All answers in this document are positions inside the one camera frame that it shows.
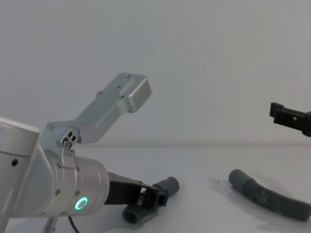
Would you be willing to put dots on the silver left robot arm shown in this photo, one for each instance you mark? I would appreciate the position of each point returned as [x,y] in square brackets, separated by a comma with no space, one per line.
[48,184]

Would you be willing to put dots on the white table cloth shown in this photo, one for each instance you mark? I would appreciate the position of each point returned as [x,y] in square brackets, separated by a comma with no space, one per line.
[209,206]

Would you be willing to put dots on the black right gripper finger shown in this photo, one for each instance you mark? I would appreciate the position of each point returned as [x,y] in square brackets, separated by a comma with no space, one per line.
[289,119]

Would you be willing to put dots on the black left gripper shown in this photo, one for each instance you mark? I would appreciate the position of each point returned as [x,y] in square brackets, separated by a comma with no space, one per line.
[121,191]

